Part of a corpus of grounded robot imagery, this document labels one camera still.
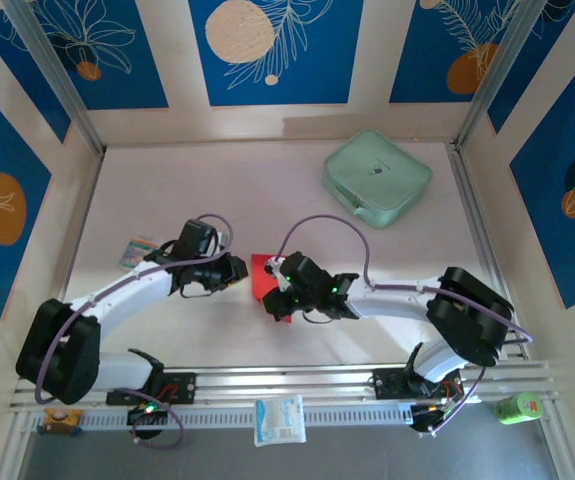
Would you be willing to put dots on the red paper sheet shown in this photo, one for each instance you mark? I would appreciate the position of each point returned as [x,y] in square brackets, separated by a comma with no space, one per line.
[263,277]

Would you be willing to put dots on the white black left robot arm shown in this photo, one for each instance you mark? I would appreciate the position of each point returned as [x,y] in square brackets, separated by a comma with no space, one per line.
[127,295]

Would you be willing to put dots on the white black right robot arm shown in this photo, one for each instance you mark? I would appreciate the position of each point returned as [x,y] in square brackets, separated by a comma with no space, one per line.
[392,305]

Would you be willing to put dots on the small printed sachet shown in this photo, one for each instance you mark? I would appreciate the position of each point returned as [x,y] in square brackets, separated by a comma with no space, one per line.
[137,252]

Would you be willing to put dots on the white tissue packet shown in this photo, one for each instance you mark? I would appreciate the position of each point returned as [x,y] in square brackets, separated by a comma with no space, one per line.
[279,420]

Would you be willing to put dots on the mint green zip pouch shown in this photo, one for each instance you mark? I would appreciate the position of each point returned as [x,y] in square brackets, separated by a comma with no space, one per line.
[377,170]

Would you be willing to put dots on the small yellow toy object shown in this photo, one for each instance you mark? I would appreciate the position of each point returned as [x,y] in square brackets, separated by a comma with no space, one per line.
[62,421]

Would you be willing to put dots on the green bottle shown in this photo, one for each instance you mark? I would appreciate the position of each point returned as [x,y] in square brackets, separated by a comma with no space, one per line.
[517,409]

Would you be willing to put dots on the aluminium mounting rail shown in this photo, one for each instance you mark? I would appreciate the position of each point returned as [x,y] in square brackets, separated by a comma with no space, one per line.
[277,382]

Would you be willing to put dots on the aluminium table edge rail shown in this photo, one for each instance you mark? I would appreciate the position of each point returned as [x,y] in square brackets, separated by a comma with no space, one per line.
[86,210]
[472,200]

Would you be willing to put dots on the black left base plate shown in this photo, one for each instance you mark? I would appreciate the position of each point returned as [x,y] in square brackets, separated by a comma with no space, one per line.
[184,387]

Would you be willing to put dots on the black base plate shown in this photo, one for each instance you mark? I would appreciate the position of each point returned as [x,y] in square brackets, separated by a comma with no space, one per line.
[387,382]
[184,387]

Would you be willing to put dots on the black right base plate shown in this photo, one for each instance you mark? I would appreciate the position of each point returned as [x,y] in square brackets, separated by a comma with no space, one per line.
[387,382]

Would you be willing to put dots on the aluminium frame post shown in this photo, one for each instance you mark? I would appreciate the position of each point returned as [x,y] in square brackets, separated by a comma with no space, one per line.
[57,75]
[497,75]

